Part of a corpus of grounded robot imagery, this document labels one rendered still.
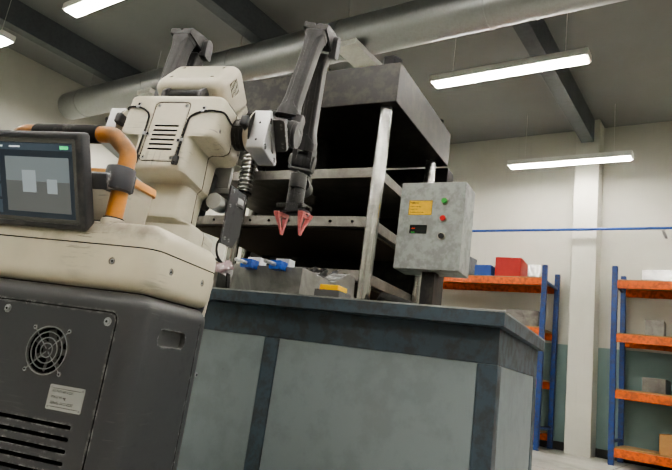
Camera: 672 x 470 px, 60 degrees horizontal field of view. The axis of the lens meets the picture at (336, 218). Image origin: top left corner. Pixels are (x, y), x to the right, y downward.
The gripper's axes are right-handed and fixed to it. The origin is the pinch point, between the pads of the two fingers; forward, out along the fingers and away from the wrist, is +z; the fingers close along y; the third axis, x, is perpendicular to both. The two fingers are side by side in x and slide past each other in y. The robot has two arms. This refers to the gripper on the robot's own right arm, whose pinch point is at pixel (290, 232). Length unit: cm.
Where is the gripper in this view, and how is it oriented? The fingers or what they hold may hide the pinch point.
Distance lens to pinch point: 188.6
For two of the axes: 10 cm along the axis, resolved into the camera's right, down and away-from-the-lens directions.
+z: -1.3, 9.7, -2.1
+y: -8.9, -0.2, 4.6
